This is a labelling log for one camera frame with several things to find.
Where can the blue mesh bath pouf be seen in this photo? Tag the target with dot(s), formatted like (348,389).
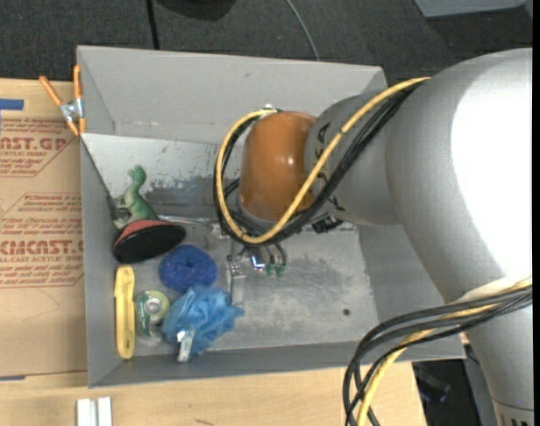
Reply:
(201,315)

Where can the black cylinder on white bracket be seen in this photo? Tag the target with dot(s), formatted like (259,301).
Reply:
(327,224)

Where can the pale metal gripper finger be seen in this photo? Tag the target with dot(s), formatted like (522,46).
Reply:
(211,238)
(237,287)

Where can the brown cardboard board, red print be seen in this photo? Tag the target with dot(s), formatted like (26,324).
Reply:
(34,309)

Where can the red and black oval brush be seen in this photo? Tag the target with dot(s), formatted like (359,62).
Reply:
(148,241)

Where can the yellow flat plastic tool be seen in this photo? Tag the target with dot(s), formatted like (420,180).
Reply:
(124,313)

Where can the blue round sponge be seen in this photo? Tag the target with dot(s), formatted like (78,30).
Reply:
(188,268)

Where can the grey metal bin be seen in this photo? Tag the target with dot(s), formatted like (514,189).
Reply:
(296,300)

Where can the green toy dinosaur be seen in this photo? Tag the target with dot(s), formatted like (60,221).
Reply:
(136,202)

